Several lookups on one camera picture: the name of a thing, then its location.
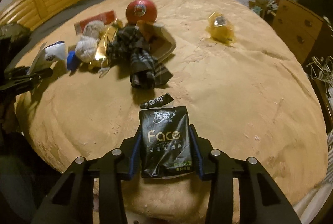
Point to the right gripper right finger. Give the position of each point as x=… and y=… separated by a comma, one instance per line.
x=260, y=198

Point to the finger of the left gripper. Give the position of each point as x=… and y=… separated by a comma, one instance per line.
x=21, y=74
x=16, y=88

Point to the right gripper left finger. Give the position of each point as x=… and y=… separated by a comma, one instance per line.
x=71, y=199

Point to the black Face tissue pack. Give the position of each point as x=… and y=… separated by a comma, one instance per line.
x=166, y=151

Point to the white foil pouch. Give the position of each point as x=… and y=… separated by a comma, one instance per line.
x=47, y=56

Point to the striped cloth cover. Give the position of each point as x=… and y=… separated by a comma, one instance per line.
x=309, y=207

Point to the blue bottle cap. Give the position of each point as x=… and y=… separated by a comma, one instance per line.
x=72, y=61

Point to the white crumpled tissue ball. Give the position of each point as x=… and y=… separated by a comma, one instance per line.
x=86, y=48

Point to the wooden headboard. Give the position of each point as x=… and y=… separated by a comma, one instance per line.
x=33, y=13

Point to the gold foil wrapper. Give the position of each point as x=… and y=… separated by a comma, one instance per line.
x=101, y=59

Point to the red carton box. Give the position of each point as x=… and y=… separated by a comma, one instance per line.
x=105, y=18

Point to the orange bed blanket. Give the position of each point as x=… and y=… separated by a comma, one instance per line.
x=249, y=98

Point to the dark plaid wrapper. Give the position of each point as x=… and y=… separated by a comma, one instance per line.
x=146, y=72

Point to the red apple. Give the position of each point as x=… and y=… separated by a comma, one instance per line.
x=141, y=10

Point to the torn black wrapper strip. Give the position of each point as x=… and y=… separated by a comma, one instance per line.
x=157, y=102

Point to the brown cardboard box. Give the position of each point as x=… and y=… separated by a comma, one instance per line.
x=162, y=43

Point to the wooden chest of drawers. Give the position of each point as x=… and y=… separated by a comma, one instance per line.
x=305, y=33

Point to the yellow plastic wrapper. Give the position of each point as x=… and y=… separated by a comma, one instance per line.
x=220, y=29

